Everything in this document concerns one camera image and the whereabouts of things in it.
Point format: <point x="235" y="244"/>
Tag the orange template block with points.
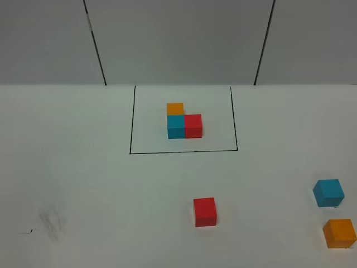
<point x="174" y="109"/>

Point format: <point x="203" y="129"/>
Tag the blue template block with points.
<point x="176" y="126"/>

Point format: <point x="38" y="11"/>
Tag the red template block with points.
<point x="193" y="126"/>

